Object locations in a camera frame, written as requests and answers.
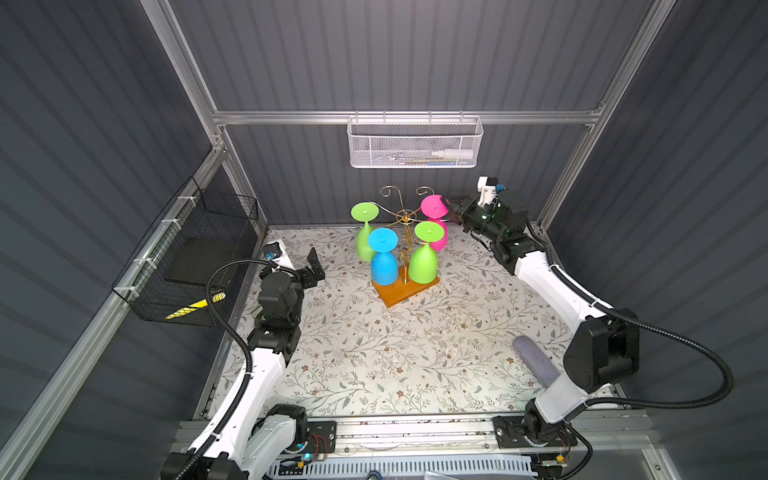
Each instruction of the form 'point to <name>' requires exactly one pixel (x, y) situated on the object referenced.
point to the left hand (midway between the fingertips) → (296, 254)
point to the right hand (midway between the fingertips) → (442, 199)
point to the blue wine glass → (384, 263)
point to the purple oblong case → (537, 365)
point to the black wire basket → (167, 280)
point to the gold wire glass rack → (405, 219)
